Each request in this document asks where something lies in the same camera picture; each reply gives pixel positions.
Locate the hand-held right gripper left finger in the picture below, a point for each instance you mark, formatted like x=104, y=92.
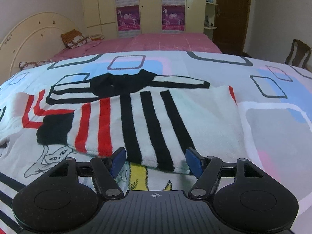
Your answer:
x=118, y=162

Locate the brown wooden chair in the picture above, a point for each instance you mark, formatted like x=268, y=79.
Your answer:
x=297, y=45

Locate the red white patterned pillow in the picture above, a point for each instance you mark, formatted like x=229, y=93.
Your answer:
x=31, y=64

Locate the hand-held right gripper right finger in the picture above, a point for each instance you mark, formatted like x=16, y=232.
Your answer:
x=193, y=162

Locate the white cat print cloth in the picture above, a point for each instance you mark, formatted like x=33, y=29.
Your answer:
x=48, y=156

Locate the cream shelf unit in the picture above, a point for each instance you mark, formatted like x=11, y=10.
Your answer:
x=210, y=4

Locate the cream rounded headboard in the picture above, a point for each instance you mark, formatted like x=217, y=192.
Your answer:
x=31, y=34

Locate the orange white patterned pillow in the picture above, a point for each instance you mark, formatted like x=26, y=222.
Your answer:
x=75, y=39

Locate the cream wardrobe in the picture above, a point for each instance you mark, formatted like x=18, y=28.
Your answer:
x=151, y=9

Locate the pink bed sheet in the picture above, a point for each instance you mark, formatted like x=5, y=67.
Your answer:
x=158, y=42

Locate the white black red striped sweater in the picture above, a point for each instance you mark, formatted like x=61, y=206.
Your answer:
x=151, y=126

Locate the purple wall poster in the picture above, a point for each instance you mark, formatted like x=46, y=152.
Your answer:
x=173, y=17
x=128, y=18

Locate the brown wooden door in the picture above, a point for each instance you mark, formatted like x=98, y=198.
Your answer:
x=231, y=17

